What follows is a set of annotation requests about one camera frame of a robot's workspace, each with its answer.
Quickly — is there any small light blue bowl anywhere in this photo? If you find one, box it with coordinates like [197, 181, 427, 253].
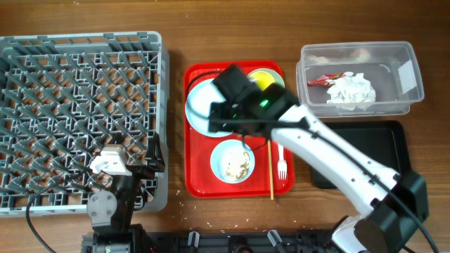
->
[210, 139, 256, 184]

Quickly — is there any white plastic fork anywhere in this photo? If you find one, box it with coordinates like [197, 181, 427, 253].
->
[277, 144, 287, 180]

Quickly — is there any wooden chopstick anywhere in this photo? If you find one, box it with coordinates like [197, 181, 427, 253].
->
[267, 140, 274, 200]

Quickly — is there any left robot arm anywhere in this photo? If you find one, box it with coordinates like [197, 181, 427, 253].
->
[81, 134, 165, 253]

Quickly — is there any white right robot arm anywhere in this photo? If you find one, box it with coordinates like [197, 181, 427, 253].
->
[210, 84, 438, 252]

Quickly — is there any clear plastic waste bin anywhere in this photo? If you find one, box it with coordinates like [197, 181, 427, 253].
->
[296, 41, 425, 117]

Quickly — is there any grey dishwasher rack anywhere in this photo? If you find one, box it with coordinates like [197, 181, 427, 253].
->
[1, 31, 169, 217]

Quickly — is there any yellow cup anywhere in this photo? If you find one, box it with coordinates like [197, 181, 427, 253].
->
[247, 70, 275, 90]

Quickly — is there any green bowl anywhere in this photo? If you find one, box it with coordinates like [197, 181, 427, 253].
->
[247, 68, 285, 87]

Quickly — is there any red serving tray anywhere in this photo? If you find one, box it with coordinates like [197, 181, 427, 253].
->
[183, 60, 296, 199]

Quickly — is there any large light blue plate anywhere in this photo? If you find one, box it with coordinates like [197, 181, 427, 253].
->
[185, 79, 231, 138]

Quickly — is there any red snack wrapper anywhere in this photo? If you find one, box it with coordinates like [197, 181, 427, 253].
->
[307, 72, 344, 86]

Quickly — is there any crumpled white paper napkin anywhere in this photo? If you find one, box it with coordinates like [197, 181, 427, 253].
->
[327, 72, 376, 104]

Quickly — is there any black plastic tray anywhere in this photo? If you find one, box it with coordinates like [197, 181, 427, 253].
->
[326, 120, 412, 174]

